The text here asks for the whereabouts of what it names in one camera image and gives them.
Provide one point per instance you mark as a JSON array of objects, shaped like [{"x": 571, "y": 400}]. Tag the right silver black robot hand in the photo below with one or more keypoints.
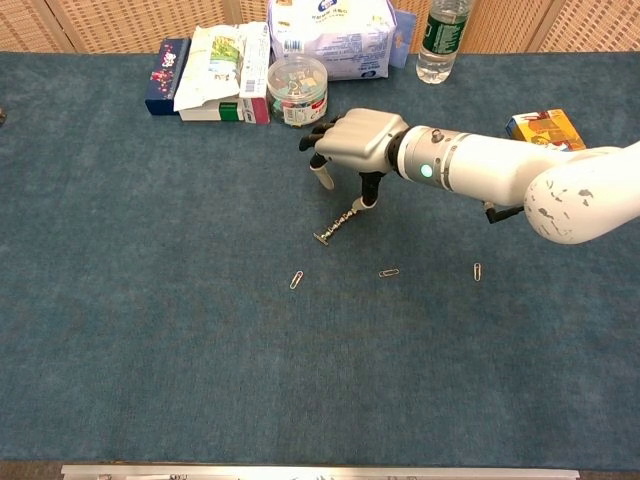
[{"x": 360, "y": 140}]

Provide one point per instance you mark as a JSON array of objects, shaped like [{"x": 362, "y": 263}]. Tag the silver magnetic bead stick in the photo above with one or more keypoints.
[{"x": 340, "y": 222}]

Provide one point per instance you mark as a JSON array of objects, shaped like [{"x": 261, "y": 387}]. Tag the gold paper clip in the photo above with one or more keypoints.
[
  {"x": 477, "y": 271},
  {"x": 388, "y": 273},
  {"x": 296, "y": 280},
  {"x": 324, "y": 241},
  {"x": 320, "y": 237}
]

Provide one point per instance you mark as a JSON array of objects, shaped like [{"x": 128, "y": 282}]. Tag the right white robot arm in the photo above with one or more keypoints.
[{"x": 480, "y": 165}]

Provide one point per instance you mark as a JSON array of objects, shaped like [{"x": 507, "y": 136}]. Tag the clear tub of binder clips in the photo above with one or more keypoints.
[{"x": 297, "y": 95}]

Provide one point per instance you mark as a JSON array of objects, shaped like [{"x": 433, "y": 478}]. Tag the white blue plastic pack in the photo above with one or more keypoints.
[{"x": 330, "y": 40}]

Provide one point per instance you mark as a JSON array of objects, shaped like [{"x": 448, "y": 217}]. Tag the white box with pink end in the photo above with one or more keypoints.
[{"x": 255, "y": 75}]

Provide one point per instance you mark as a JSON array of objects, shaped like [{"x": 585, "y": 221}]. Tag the water bottle with green label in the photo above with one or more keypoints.
[{"x": 440, "y": 40}]

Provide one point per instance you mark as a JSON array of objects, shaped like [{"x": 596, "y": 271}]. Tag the white box with green end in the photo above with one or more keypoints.
[{"x": 215, "y": 111}]

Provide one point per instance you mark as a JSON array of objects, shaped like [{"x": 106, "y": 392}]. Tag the white green paper packet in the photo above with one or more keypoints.
[{"x": 210, "y": 65}]

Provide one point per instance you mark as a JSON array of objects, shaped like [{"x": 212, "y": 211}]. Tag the yellow orange printed carton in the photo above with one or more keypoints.
[{"x": 545, "y": 130}]

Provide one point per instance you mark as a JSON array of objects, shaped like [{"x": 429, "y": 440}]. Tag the dark blue printed box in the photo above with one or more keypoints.
[{"x": 165, "y": 75}]

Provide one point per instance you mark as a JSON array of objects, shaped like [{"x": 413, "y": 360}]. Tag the teal felt table cloth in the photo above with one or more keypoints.
[{"x": 320, "y": 350}]

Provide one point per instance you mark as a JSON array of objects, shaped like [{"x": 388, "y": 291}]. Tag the wicker folding screen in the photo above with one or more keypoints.
[{"x": 125, "y": 25}]

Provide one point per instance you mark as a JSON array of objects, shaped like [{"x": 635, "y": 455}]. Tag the aluminium rail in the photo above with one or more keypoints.
[{"x": 320, "y": 472}]

